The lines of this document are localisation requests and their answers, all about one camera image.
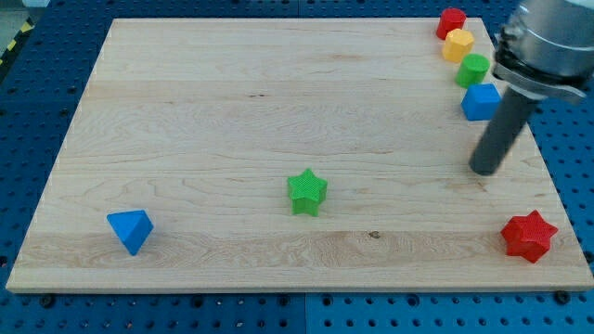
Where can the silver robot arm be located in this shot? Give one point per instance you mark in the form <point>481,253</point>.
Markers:
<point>546,48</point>

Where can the blue cube block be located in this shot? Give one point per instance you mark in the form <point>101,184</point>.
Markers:
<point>480,102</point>

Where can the green star block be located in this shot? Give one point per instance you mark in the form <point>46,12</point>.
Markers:
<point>306,192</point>

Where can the wooden board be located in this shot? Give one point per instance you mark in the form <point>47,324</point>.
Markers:
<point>200,122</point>

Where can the blue triangle block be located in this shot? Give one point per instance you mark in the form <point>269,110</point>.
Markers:
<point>132,229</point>

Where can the yellow hexagon block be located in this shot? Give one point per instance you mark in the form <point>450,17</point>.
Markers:
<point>458,44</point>

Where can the green cylinder block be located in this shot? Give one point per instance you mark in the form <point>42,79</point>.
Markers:
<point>472,70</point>

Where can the red cylinder block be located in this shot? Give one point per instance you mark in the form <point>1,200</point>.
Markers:
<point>451,18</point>

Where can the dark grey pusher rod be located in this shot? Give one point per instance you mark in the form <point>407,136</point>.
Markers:
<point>512,114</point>

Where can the red star block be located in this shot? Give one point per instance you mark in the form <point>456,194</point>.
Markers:
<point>528,236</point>

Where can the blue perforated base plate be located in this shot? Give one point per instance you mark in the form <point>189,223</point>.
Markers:
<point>51,64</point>

